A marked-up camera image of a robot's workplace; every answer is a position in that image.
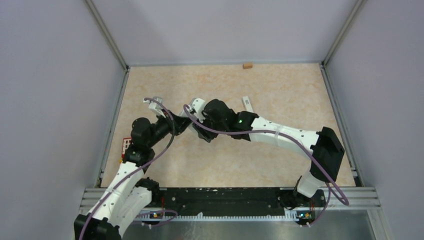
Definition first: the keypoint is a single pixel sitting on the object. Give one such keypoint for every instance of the red white grid toy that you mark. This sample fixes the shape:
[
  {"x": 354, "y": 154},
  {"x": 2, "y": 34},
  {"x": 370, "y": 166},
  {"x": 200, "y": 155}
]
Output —
[{"x": 126, "y": 142}]

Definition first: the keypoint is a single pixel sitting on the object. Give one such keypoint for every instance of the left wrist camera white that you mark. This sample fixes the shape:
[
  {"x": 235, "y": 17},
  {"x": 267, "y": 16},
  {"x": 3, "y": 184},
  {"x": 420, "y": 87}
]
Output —
[{"x": 155, "y": 104}]

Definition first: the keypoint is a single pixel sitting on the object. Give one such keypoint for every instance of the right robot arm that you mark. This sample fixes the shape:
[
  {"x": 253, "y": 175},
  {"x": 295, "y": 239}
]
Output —
[{"x": 323, "y": 147}]

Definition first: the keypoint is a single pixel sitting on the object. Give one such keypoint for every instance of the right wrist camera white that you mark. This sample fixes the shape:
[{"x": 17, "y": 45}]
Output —
[{"x": 196, "y": 107}]

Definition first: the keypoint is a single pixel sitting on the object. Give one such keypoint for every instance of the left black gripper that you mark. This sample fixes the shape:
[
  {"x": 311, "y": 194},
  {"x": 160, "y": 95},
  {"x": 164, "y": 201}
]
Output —
[{"x": 180, "y": 124}]

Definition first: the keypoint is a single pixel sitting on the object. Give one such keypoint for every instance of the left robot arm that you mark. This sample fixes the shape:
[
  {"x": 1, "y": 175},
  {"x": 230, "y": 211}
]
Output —
[{"x": 129, "y": 192}]

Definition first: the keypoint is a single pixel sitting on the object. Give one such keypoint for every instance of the small wooden block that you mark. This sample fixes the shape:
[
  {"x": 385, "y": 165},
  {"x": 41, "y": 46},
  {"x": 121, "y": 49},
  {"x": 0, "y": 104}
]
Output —
[{"x": 247, "y": 65}]

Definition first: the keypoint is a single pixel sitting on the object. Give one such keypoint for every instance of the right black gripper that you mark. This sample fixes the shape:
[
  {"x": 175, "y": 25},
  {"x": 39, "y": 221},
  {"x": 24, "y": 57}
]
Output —
[{"x": 204, "y": 132}]

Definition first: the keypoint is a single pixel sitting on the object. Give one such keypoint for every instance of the slim white remote control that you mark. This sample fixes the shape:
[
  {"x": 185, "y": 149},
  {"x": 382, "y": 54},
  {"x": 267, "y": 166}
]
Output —
[{"x": 247, "y": 104}]

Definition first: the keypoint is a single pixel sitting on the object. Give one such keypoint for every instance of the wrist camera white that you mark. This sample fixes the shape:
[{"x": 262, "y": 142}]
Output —
[
  {"x": 196, "y": 107},
  {"x": 155, "y": 104}
]

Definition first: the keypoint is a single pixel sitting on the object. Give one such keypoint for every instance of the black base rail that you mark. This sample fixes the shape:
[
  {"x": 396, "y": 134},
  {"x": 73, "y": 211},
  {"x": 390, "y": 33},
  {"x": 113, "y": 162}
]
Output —
[{"x": 234, "y": 201}]

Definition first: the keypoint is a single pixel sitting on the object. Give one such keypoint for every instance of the white grey remote control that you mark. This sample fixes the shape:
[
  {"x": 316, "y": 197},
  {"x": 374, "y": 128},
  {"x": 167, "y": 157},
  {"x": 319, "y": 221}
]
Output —
[{"x": 184, "y": 115}]

